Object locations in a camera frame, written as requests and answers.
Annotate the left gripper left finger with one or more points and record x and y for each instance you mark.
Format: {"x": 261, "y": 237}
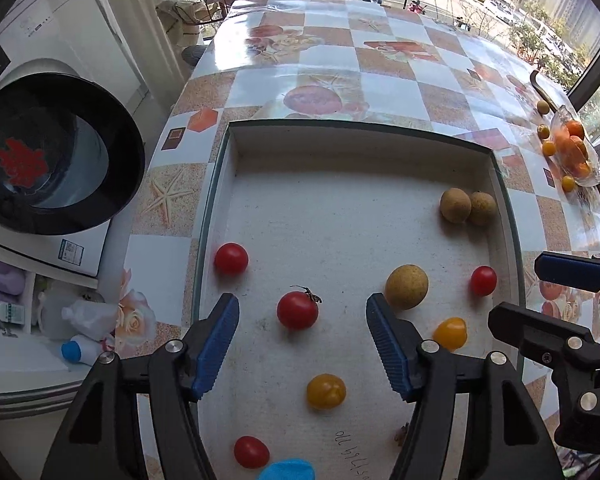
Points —
{"x": 180, "y": 373}

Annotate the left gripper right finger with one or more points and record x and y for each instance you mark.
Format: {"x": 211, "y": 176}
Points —
{"x": 423, "y": 373}

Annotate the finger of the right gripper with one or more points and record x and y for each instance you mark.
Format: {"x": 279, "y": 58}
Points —
{"x": 572, "y": 354}
{"x": 568, "y": 270}

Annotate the brown longan fruit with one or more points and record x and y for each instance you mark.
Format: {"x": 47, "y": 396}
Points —
{"x": 406, "y": 287}

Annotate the small red cherry tomato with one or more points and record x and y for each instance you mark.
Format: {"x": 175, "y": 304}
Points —
{"x": 483, "y": 281}

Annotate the red tomato with stem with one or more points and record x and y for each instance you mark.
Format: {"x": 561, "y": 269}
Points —
{"x": 298, "y": 310}

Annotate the brown longan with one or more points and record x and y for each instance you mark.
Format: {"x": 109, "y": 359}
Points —
{"x": 455, "y": 205}

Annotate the yellow tomato beside bowl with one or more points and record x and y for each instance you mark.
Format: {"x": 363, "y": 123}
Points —
{"x": 568, "y": 184}

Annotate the white plastic bottle blue cap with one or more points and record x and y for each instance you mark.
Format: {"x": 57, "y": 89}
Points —
{"x": 81, "y": 350}

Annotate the small yellow cherry tomato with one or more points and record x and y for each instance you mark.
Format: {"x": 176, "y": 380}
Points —
{"x": 325, "y": 392}

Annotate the red tomato under gripper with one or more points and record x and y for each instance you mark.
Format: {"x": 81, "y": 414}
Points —
{"x": 251, "y": 453}

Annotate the red cherry tomato in tray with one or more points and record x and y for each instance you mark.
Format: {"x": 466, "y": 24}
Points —
{"x": 231, "y": 259}

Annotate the glass fruit bowl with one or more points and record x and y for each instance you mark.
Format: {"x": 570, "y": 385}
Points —
{"x": 575, "y": 156}

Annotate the yellow tomato near bowl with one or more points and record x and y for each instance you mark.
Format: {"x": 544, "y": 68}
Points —
{"x": 548, "y": 148}

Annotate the orange mandarin in bowl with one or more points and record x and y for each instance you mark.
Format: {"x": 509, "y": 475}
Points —
{"x": 575, "y": 128}

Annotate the white shallow tray box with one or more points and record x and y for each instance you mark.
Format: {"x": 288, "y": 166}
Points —
{"x": 336, "y": 208}

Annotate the white washing machine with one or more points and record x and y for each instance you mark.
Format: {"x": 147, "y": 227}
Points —
{"x": 71, "y": 154}

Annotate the floral checkered tablecloth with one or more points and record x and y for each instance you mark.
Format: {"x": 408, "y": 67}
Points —
{"x": 347, "y": 61}

